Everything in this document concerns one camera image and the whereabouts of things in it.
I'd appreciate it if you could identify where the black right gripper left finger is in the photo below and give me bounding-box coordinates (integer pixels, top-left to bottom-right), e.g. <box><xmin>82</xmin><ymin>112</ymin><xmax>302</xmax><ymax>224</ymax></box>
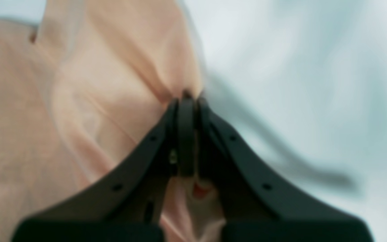
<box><xmin>12</xmin><ymin>98</ymin><xmax>195</xmax><ymax>242</ymax></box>

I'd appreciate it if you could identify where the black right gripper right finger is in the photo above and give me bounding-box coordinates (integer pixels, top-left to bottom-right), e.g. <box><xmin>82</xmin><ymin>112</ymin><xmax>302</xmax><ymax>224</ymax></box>
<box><xmin>196</xmin><ymin>98</ymin><xmax>372</xmax><ymax>242</ymax></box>

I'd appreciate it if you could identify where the peach orange T-shirt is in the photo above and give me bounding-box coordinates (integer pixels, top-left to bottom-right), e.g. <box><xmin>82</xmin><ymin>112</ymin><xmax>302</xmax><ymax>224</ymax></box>
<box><xmin>0</xmin><ymin>0</ymin><xmax>227</xmax><ymax>242</ymax></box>

